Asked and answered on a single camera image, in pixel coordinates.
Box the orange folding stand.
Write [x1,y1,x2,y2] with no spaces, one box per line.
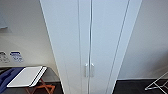
[24,78,56,94]

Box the wall sign blue print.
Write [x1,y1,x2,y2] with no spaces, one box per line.
[9,50,25,64]

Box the white metal folding rack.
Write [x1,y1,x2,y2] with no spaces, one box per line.
[144,71,168,92]

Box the white wardrobe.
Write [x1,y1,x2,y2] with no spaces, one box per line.
[39,0,143,94]

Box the white flat board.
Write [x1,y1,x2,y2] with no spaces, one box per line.
[6,65,49,89]

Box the grey wall panel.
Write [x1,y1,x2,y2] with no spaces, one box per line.
[0,13,8,31]

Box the white door handle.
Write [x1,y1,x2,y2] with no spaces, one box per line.
[84,62,89,79]
[90,62,95,79]

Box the blue fabric bag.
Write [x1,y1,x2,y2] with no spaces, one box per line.
[0,67,26,94]

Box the wall sign dark print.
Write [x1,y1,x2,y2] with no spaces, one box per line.
[0,50,9,64]

